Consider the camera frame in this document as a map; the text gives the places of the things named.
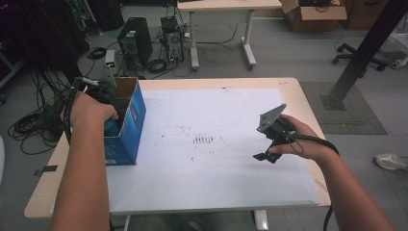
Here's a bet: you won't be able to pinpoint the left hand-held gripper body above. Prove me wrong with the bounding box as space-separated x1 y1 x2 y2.
85 62 131 129

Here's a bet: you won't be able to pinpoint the closed brown cardboard box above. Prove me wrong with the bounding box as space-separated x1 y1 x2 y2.
340 0 390 32

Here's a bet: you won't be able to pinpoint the white table mat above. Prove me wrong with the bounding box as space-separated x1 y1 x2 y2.
105 87 320 216

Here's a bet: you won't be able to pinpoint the small black cable coil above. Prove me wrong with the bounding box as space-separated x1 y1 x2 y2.
86 46 108 61

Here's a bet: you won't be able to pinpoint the right hand-held gripper cable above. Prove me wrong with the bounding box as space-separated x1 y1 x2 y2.
287 129 341 231

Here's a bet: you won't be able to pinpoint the small grey power supply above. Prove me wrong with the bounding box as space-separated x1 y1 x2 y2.
104 49 117 77

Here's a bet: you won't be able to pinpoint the person's grey pants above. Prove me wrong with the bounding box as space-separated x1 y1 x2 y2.
128 211 258 231

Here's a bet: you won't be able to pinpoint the black tape strip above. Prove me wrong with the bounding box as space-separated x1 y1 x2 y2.
34 165 59 177

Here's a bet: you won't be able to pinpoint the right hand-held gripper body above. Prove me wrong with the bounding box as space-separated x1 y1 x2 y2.
256 103 296 152

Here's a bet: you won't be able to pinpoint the black office chair base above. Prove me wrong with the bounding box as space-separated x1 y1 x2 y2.
332 42 390 72

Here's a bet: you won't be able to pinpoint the white device on floor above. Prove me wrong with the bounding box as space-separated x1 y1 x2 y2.
390 55 408 70

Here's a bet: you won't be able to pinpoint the white-legged desk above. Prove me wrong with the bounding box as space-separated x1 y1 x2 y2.
176 0 283 71

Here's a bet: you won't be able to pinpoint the bundle of black floor cables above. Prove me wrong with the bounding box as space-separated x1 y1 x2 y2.
7 68 80 156

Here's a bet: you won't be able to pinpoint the open brown cardboard box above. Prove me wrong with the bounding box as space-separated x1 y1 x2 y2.
280 0 348 33

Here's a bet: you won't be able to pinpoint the hand-held gripper cable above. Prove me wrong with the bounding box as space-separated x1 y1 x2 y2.
63 76 101 146
287 129 341 231

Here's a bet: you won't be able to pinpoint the open-sided computer tower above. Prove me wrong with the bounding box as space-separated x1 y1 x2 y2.
160 15 185 64

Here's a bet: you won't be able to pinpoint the black computer tower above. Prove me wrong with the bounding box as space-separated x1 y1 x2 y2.
116 16 154 70

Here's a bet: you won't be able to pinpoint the white table leg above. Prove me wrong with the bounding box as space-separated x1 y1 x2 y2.
254 209 269 231

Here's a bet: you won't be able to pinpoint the black curtain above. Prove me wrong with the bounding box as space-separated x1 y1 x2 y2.
0 0 90 95

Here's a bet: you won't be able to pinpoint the person's left hand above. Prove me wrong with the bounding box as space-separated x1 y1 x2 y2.
61 90 119 130

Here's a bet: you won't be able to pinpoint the black metal column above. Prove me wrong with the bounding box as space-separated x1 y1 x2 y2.
320 0 408 112

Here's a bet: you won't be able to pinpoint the grey floor mat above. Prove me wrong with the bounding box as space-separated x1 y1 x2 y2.
299 81 389 136

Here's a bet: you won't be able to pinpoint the left hand-held gripper cable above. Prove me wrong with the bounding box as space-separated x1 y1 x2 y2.
63 76 101 146

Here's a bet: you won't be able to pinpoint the blue cardboard box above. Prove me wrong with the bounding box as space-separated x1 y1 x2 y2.
103 76 148 167

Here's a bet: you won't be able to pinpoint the person's right hand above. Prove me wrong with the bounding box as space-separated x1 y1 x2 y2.
268 114 339 162

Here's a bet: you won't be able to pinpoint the light wooden table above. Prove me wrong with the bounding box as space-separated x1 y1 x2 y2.
23 76 332 219

